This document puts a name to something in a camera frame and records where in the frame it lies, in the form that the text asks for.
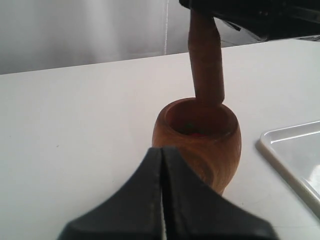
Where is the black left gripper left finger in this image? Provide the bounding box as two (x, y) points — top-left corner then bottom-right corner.
(58, 148), (163, 240)

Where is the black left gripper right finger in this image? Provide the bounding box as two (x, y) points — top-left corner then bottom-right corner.
(161, 146), (253, 240)

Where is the white rectangular plastic tray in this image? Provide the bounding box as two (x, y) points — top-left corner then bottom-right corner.
(256, 120), (320, 217)

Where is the dark wooden pestle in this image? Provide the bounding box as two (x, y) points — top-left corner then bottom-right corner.
(188, 9), (225, 106)

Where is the wooden mortar bowl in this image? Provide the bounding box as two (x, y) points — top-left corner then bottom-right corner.
(152, 97), (242, 195)

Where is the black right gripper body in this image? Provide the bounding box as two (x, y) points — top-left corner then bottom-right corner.
(179, 0), (320, 41)

